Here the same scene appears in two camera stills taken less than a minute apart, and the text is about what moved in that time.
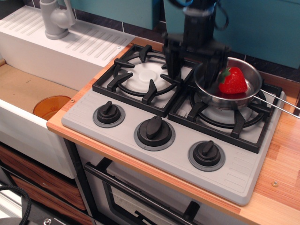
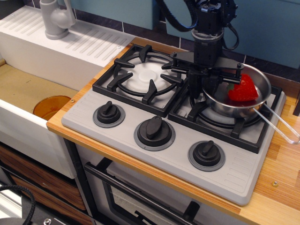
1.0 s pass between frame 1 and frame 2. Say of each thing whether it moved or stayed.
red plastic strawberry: moved
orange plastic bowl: stayed
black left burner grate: stayed
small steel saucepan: moved
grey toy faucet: stayed
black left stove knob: stayed
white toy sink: stayed
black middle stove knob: stayed
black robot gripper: moved
